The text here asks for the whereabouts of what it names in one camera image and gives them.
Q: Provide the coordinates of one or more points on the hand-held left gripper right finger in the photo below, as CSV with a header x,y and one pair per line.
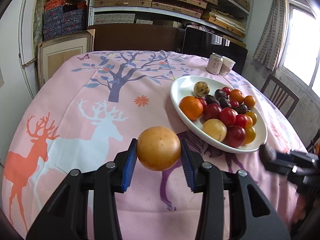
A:
x,y
187,165

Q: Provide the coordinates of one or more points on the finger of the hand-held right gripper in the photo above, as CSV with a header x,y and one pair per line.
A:
x,y
277,167
268,152

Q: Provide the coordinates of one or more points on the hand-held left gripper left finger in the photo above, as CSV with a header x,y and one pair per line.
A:
x,y
128,165

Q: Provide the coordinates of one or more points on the orange cherry tomato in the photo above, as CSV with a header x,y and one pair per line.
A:
x,y
252,117
249,101
250,134

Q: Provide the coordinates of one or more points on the orange-yellow round fruit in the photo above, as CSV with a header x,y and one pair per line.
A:
x,y
158,148

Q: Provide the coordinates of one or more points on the red plum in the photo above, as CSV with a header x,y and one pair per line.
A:
x,y
235,136
212,111

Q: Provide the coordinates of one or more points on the red cherry tomato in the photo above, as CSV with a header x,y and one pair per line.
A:
x,y
228,116
234,103
226,90
241,120
203,102

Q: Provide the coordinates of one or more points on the dark purple round fruit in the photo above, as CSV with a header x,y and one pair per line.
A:
x,y
212,99
224,103
221,94
241,109

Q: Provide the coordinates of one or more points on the mandarin orange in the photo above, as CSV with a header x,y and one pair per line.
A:
x,y
191,107
236,96

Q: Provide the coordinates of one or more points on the white oval plate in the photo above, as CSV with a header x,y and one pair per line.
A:
x,y
185,85

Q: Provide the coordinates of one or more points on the dark wooden slatted chair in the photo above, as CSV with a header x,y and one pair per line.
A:
x,y
287,97

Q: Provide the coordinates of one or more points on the pink deer-print tablecloth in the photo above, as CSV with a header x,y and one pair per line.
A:
x,y
75,92

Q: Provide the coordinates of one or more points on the white paper cup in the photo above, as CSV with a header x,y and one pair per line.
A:
x,y
227,66

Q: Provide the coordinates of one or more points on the white drink can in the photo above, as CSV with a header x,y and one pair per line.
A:
x,y
213,65

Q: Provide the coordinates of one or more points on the checked curtain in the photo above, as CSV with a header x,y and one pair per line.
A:
x,y
270,37

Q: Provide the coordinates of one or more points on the bright window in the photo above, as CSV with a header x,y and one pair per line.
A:
x,y
302,42

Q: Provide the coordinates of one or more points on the black glossy panel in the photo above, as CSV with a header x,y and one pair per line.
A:
x,y
197,42

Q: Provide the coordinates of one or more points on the brown wooden board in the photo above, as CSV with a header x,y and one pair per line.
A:
x,y
137,38

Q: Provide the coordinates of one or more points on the beige framed panel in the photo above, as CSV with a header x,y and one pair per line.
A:
x,y
65,55

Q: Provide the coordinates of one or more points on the white metal shelving rack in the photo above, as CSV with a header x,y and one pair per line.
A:
x,y
90,10

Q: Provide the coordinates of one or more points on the white leaning board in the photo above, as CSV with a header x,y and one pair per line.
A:
x,y
26,42

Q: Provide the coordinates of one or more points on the stack of blue patterned boxes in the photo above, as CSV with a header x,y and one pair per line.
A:
x,y
55,22

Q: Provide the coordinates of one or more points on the stack of woven brown boxes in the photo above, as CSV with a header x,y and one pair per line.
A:
x,y
125,1

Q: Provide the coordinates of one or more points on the grey marble slab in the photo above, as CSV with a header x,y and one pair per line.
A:
x,y
38,17

